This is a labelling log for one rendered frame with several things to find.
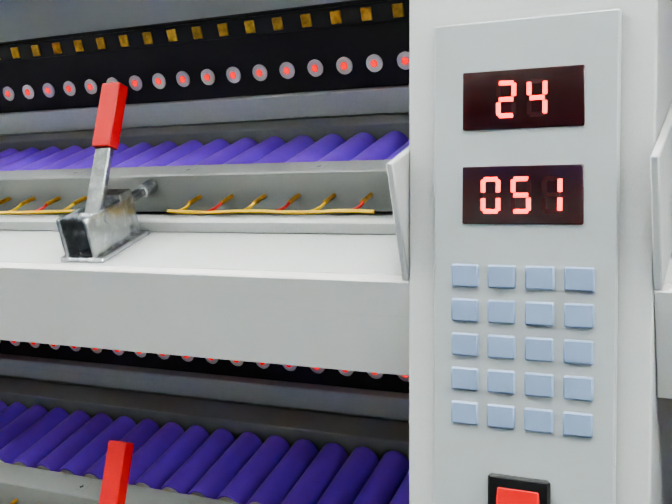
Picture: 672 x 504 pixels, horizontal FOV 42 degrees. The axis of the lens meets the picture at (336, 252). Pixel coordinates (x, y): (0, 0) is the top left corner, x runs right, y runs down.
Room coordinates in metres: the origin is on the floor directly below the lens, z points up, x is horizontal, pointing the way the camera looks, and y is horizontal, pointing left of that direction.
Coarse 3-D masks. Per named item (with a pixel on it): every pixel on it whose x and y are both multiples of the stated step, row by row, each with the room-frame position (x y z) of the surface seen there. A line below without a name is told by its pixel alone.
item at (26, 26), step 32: (0, 0) 0.73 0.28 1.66; (32, 0) 0.71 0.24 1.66; (64, 0) 0.70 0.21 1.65; (96, 0) 0.68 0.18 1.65; (128, 0) 0.67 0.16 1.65; (160, 0) 0.65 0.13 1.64; (192, 0) 0.64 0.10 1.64; (224, 0) 0.63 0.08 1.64; (256, 0) 0.62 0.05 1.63; (288, 0) 0.61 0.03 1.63; (320, 0) 0.60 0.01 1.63; (0, 32) 0.73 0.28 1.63; (32, 32) 0.71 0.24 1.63; (64, 32) 0.70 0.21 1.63; (128, 128) 0.67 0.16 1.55
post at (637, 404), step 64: (448, 0) 0.35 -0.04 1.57; (512, 0) 0.33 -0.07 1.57; (576, 0) 0.32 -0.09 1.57; (640, 0) 0.31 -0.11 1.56; (640, 64) 0.31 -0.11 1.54; (640, 128) 0.31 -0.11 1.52; (640, 192) 0.31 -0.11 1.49; (640, 256) 0.31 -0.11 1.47; (640, 320) 0.31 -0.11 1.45; (640, 384) 0.31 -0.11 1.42; (640, 448) 0.31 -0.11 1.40
